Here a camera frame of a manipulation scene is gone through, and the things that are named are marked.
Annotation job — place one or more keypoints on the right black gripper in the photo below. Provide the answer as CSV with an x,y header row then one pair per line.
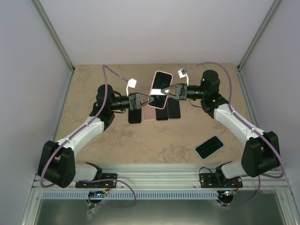
x,y
181,91

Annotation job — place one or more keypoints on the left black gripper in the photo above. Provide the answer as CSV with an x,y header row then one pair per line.
x,y
136,96

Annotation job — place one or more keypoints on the phone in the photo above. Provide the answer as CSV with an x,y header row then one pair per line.
x,y
173,109
209,147
160,81

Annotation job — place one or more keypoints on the light pink phone case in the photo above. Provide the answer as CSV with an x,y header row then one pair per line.
x,y
148,113

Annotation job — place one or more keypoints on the black phone case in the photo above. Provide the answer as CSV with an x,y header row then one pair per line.
x,y
135,116

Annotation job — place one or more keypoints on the black smartphone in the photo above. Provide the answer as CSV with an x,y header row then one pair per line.
x,y
162,114

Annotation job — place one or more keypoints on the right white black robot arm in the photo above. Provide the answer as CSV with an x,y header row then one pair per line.
x,y
261,149

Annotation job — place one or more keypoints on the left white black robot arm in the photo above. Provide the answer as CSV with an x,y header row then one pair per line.
x,y
57,163

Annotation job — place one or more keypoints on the phone in blue case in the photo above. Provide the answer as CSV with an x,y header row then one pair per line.
x,y
209,147

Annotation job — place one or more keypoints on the left small circuit board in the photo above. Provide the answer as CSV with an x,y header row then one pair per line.
x,y
98,194

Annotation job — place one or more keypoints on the small circuit board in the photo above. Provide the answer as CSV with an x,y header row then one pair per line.
x,y
98,194
228,193

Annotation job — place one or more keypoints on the right small circuit board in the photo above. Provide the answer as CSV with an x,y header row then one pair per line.
x,y
228,193

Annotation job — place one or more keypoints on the clear plastic bag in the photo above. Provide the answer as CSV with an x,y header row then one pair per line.
x,y
93,209

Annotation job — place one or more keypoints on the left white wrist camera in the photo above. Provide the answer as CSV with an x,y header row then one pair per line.
x,y
131,83

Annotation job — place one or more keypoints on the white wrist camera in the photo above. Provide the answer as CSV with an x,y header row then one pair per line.
x,y
131,83
183,73

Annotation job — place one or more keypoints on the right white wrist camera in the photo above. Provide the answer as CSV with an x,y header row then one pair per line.
x,y
183,73

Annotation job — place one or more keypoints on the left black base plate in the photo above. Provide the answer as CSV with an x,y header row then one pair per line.
x,y
107,184

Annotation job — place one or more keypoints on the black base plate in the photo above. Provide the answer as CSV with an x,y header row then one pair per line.
x,y
107,184
211,180

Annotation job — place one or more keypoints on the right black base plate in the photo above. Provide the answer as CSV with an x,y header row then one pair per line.
x,y
211,180

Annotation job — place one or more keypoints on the right aluminium corner post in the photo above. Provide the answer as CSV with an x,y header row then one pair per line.
x,y
267,19

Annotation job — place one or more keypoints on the aluminium corner post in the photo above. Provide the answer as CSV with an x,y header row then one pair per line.
x,y
46,20
267,19

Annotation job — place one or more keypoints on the left aluminium corner post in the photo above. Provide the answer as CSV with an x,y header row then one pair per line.
x,y
46,20

